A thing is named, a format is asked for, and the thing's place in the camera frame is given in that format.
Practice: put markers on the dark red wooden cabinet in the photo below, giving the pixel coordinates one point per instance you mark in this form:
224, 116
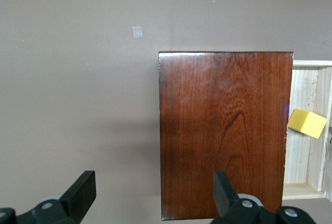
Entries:
220, 130

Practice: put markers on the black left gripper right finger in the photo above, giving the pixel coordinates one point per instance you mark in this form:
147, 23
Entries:
223, 195

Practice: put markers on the yellow wooden block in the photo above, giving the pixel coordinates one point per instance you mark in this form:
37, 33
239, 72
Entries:
306, 124

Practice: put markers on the small clear tape patch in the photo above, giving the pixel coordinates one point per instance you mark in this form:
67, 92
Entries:
137, 31

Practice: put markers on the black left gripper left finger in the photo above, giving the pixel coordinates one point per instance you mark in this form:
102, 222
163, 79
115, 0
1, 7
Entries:
80, 195

